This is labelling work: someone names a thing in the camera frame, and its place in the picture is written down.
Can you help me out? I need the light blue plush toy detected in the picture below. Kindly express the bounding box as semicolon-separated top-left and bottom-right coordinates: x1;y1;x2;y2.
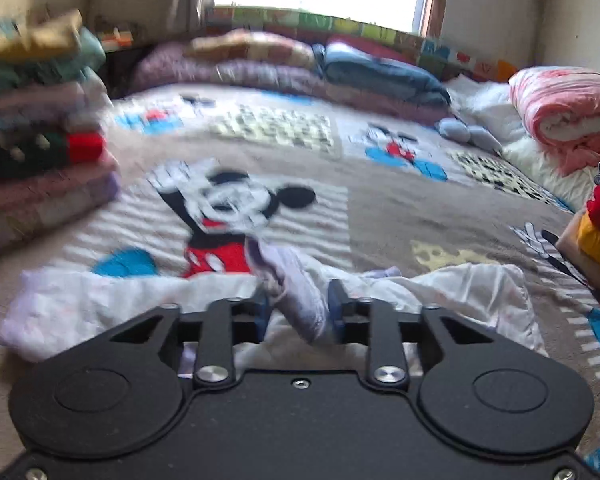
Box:
437;117;503;153

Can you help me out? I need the pink rolled quilt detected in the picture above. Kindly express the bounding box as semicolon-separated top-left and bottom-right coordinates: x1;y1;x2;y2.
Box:
509;66;600;176

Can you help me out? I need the cartoon mouse printed blanket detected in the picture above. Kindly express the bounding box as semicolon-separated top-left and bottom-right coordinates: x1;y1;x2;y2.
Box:
0;82;600;466

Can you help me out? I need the white pillow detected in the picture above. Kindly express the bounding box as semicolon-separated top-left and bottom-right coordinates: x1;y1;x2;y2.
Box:
447;75;518;143

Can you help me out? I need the white quilt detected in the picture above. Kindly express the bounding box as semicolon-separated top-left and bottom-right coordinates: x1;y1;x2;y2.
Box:
500;135;600;211

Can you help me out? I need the wooden desk clutter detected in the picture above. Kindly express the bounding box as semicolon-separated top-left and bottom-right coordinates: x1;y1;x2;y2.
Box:
92;15;136;53

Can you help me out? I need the purple quilt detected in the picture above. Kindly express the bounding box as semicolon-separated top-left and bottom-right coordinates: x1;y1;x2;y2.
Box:
130;42;451;123

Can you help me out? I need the yellow patterned pillow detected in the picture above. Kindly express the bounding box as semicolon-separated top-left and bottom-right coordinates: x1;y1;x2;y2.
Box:
185;30;317;68

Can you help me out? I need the colourful foam play mat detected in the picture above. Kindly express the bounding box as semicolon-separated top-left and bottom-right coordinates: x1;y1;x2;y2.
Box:
205;6;518;83

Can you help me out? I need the stack of colourful folded clothes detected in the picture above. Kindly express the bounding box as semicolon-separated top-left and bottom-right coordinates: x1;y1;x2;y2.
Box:
0;9;121;256

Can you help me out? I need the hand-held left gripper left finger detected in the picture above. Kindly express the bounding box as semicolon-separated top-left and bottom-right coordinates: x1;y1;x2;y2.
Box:
107;291;272;391

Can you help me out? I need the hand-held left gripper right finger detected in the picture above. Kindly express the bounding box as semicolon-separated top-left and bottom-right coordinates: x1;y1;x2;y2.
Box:
327;280;498;391

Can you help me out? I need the white garment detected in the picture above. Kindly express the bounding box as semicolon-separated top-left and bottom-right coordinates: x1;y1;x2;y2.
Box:
0;240;548;381

